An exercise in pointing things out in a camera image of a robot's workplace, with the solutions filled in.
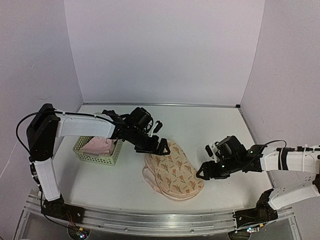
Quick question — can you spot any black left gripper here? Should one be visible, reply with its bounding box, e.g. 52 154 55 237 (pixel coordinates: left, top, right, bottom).
128 127 171 156

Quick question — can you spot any light pink bra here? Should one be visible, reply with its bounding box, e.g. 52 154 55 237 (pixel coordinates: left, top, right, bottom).
80 136 116 156

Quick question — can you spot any floral mesh laundry bag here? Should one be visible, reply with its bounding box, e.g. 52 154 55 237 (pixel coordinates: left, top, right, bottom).
142 139 205 201

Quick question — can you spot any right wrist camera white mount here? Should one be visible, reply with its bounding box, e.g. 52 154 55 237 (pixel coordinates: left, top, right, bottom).
205 141 221 163

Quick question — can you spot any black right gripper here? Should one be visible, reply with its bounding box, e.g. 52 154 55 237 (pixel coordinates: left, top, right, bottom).
196 156 241 182

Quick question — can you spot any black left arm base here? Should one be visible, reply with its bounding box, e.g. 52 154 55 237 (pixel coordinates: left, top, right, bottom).
41 195 85 224

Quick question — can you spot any aluminium front rail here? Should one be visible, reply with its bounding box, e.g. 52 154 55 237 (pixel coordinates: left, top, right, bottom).
13 191 302 240

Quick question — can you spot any green plastic basket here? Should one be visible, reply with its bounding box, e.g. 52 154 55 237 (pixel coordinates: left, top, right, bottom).
72 136 124 166

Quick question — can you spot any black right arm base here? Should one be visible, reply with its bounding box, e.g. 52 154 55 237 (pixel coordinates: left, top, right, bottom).
232 189 278 229

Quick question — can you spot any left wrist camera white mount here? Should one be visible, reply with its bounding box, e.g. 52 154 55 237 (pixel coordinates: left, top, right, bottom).
148 120 163 137

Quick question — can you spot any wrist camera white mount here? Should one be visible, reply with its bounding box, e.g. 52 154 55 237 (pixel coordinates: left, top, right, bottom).
148 120 163 137
205 141 221 163

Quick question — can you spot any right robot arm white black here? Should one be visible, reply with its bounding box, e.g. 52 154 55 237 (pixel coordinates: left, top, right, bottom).
196 135 320 222

